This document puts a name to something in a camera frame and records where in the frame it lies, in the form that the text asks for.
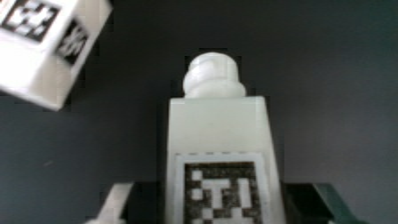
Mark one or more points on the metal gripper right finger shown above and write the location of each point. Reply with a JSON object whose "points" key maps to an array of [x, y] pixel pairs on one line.
{"points": [[315, 205]]}

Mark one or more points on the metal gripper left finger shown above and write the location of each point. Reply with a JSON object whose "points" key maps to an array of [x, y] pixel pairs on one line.
{"points": [[114, 205]]}

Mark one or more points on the white table leg with tag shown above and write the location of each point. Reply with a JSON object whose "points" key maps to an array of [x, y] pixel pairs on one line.
{"points": [[223, 187]]}

